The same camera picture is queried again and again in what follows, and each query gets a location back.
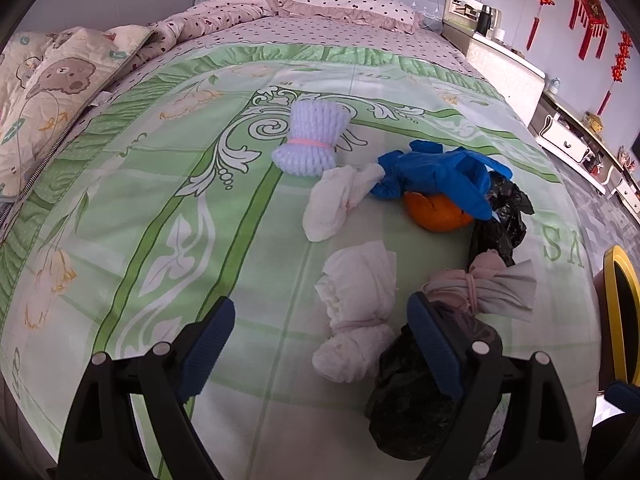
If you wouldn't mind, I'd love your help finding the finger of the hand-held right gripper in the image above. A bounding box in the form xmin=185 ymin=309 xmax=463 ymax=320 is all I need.
xmin=605 ymin=381 xmax=640 ymax=413

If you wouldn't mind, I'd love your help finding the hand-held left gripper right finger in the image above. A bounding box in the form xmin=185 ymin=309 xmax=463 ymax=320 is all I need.
xmin=406 ymin=291 xmax=586 ymax=480

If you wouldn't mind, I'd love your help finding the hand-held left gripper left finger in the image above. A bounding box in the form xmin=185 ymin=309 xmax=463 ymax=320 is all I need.
xmin=59 ymin=296 xmax=236 ymax=480

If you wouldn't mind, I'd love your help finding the black plastic bag bundle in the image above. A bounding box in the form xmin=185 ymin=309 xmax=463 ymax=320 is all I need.
xmin=364 ymin=305 xmax=503 ymax=461

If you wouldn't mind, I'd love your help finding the pink grey cloth bundle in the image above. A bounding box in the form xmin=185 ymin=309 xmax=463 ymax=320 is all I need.
xmin=422 ymin=252 xmax=538 ymax=325

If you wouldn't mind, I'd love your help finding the large white tissue bundle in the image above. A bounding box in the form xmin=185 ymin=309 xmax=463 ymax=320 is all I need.
xmin=312 ymin=240 xmax=398 ymax=381

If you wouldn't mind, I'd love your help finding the yellow rimmed black trash bin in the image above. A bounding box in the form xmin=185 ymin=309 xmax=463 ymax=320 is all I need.
xmin=597 ymin=246 xmax=640 ymax=386

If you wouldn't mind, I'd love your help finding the orange peel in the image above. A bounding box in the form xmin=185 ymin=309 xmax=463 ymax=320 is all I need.
xmin=404 ymin=191 xmax=473 ymax=233

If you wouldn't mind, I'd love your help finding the small white tissue bundle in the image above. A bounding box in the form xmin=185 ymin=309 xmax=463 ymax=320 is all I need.
xmin=302 ymin=164 xmax=385 ymax=242

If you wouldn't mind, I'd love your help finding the blue rubber glove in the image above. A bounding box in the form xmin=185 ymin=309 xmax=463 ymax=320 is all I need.
xmin=370 ymin=140 xmax=515 ymax=221

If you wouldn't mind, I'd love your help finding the lavender foam net bundle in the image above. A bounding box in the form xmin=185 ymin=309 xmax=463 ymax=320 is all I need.
xmin=271 ymin=101 xmax=351 ymax=178

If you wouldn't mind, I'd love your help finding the green floral bed sheet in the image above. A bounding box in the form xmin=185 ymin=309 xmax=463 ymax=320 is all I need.
xmin=0 ymin=42 xmax=603 ymax=480

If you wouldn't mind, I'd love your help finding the white tv cabinet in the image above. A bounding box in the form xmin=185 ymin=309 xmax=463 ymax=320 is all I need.
xmin=530 ymin=90 xmax=640 ymax=201

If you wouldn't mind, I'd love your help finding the white nightstand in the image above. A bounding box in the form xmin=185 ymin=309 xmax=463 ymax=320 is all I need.
xmin=442 ymin=17 xmax=546 ymax=116

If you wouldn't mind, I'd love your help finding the bear print quilt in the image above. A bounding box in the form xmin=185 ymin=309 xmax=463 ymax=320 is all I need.
xmin=0 ymin=25 xmax=156 ymax=201

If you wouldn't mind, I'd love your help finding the pink dotted bed sheet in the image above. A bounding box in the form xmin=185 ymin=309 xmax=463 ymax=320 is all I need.
xmin=175 ymin=15 xmax=481 ymax=81

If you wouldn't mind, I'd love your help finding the pink cherry print quilt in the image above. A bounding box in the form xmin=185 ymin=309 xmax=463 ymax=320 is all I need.
xmin=107 ymin=0 xmax=296 ymax=76

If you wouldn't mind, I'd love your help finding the desktop organizer box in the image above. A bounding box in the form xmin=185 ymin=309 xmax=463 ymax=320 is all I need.
xmin=446 ymin=0 xmax=501 ymax=26

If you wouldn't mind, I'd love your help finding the red square tassel wall hanging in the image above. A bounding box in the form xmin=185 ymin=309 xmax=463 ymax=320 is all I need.
xmin=569 ymin=0 xmax=610 ymax=60

